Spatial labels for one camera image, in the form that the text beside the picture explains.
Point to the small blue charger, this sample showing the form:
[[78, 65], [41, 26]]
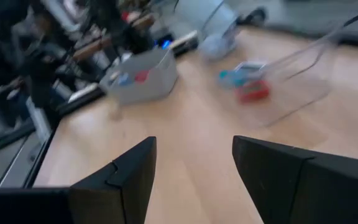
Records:
[[124, 79]]

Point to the white digital clock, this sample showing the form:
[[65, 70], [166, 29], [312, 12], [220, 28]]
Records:
[[249, 67]]

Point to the teal box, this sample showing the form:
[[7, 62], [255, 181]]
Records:
[[225, 75]]

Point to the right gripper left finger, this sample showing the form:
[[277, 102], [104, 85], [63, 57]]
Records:
[[104, 199]]

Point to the large clear plastic bin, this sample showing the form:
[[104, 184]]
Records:
[[291, 93]]

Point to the red digital clock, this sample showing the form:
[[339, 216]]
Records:
[[253, 91]]

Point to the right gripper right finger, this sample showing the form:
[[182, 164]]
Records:
[[306, 193]]

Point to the grey plastic bin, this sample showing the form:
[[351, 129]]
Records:
[[148, 90]]

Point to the red wall charger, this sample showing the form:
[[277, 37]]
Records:
[[141, 76]]

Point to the person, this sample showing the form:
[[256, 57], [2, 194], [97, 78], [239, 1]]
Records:
[[43, 74]]

